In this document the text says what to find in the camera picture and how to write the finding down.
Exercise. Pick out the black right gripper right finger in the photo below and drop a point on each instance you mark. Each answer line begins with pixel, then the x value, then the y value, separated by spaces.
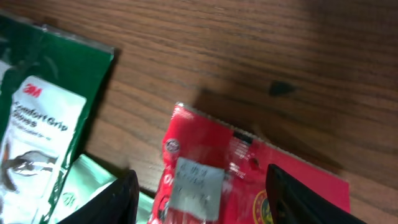
pixel 292 202

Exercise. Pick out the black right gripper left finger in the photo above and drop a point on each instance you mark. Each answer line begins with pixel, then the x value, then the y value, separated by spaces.
pixel 116 204

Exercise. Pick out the light blue tissue pack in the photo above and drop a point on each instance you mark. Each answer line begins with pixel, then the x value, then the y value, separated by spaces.
pixel 85 180

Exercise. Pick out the red snack bag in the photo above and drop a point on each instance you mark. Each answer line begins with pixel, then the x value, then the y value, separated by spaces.
pixel 201 157
pixel 244 198

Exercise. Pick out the green white package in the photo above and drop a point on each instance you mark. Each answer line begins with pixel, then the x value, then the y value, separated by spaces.
pixel 49 82

